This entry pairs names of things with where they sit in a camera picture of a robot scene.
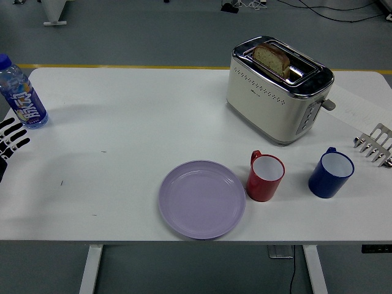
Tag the black device on floor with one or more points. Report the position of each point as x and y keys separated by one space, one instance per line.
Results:
x=229 y=8

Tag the red mug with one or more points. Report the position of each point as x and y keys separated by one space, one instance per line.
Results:
x=263 y=180

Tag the cream and chrome toaster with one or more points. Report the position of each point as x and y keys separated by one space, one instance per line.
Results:
x=269 y=104

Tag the black table control panel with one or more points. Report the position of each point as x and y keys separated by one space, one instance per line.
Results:
x=376 y=248

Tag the blue mug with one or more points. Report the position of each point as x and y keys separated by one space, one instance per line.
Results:
x=329 y=177

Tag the lilac round plate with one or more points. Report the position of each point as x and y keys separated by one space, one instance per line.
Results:
x=202 y=199

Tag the blue labelled drink bottle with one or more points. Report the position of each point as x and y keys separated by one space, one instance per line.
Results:
x=23 y=98

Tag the metal toast rack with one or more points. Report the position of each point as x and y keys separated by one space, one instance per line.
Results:
x=375 y=145

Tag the white table leg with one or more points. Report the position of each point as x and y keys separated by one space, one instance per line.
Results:
x=315 y=269
x=91 y=269

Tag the white furniture foot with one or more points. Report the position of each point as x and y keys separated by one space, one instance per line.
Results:
x=55 y=12

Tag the grey box under table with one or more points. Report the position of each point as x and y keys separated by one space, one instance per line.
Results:
x=280 y=251

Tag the white sheet of paper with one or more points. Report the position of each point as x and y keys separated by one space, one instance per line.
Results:
x=355 y=107

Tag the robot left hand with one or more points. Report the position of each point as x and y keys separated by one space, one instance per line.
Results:
x=9 y=141

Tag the slice of brown bread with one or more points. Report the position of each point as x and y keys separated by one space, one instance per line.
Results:
x=271 y=59

